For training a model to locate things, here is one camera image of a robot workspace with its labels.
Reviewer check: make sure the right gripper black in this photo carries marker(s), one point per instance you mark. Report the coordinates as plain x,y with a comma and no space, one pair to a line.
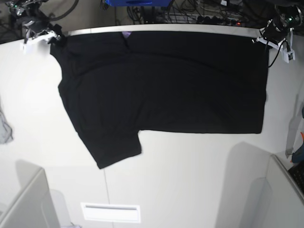
36,28

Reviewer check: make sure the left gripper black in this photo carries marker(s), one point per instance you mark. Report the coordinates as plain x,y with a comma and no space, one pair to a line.
272,36

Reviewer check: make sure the black printed T-shirt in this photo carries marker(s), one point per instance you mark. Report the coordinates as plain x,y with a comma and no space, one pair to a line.
114,86

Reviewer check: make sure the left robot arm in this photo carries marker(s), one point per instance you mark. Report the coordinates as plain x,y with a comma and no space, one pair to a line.
281,26

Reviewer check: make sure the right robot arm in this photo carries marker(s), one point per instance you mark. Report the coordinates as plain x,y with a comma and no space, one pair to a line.
23,10

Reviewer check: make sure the black power strip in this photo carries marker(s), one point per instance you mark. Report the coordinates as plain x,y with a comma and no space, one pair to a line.
214,20

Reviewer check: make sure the blue box behind table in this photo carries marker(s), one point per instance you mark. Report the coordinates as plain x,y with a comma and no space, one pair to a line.
144,3

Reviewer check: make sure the grey cloth at left edge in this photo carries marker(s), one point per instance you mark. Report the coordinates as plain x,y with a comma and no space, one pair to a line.
6,132

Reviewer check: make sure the black keyboard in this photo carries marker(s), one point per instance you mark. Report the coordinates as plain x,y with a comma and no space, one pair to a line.
297,173

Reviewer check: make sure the grey right partition panel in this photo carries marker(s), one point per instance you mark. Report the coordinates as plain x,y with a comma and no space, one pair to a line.
286,209

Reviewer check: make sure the grey partition panel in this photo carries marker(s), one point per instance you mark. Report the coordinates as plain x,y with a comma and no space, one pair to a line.
286,209
32,207

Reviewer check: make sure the grey left partition panel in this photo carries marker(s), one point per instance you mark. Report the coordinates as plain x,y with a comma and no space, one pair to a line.
32,207

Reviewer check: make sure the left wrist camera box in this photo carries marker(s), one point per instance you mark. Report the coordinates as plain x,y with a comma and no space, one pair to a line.
288,55

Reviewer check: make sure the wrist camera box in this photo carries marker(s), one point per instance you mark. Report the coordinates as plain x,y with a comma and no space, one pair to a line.
26,48
288,55

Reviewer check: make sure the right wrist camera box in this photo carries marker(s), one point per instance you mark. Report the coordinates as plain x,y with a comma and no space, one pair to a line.
26,48

